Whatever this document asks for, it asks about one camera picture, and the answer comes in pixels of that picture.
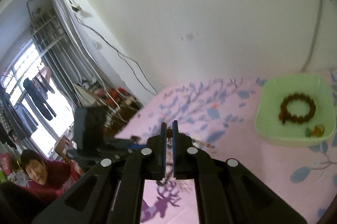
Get pink tree-print bed sheet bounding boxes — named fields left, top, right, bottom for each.
left=118, top=77, right=336, bottom=223

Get folded ironing board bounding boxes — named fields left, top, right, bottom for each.
left=73, top=84, right=104, bottom=107

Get woman in red sweater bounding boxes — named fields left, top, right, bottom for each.
left=21, top=149, right=84, bottom=200

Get hanging dark clothes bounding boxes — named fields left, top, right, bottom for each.
left=23, top=78, right=56, bottom=121

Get light green plastic tray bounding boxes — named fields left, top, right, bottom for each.
left=255, top=74, right=336, bottom=148

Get black thin wall cable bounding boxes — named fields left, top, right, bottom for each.
left=69, top=4, right=159, bottom=96

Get dark brown bead bracelet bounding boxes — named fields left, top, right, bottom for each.
left=278, top=91, right=317, bottom=126

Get grey wall cable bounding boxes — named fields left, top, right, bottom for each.
left=300, top=0, right=325, bottom=73

